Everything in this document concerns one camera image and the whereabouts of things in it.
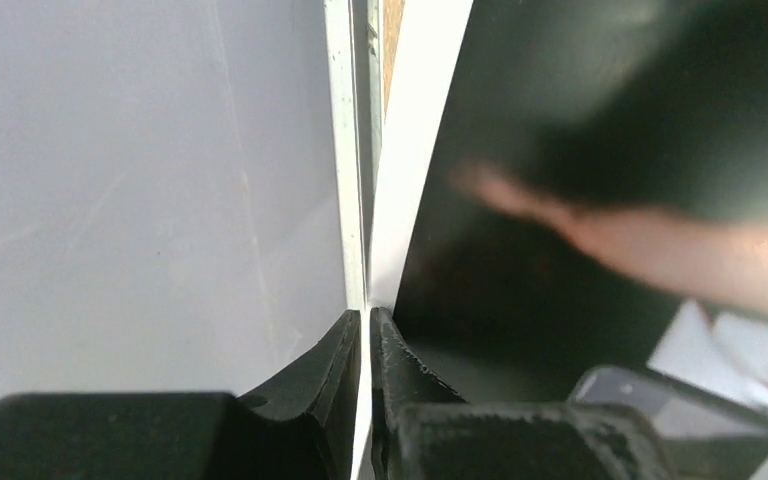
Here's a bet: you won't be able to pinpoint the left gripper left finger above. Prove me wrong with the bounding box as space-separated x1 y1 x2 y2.
0 310 361 479

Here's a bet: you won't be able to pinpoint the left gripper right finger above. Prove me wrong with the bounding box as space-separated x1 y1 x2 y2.
369 307 676 479

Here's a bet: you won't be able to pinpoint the printed photo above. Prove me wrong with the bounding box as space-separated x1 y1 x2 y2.
350 0 768 480

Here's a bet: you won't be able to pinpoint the aluminium frame rails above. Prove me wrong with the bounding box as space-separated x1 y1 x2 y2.
323 0 382 311

